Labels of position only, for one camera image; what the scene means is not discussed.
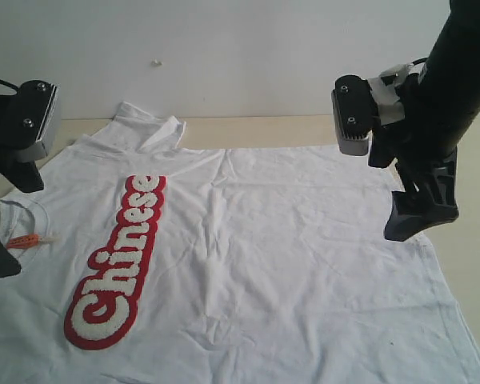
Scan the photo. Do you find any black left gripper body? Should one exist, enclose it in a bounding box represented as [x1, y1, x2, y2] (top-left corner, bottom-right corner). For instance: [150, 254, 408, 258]
[0, 90, 35, 193]

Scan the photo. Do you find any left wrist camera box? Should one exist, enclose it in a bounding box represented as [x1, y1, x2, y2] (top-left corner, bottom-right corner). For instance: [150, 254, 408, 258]
[17, 80, 61, 162]

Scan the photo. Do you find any orange neck tag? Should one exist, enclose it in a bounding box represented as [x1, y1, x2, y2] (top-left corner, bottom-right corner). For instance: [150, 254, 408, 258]
[6, 234, 58, 250]

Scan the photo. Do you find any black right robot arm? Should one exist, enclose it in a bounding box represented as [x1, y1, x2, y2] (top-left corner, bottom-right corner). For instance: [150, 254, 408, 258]
[369, 1, 480, 242]

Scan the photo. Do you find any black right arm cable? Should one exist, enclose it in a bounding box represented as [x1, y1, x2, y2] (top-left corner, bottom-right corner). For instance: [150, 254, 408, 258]
[399, 58, 429, 75]

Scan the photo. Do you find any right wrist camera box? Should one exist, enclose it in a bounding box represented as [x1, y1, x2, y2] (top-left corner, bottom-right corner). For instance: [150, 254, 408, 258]
[331, 74, 373, 156]

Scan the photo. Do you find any white t-shirt red lettering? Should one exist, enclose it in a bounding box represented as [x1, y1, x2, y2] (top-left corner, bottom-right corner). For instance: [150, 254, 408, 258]
[0, 104, 480, 383]

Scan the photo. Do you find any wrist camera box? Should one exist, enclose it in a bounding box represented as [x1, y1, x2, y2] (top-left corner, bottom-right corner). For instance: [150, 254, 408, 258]
[331, 74, 373, 156]
[17, 80, 61, 162]

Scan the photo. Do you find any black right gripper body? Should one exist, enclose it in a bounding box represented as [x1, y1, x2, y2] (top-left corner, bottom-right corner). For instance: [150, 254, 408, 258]
[367, 75, 459, 193]

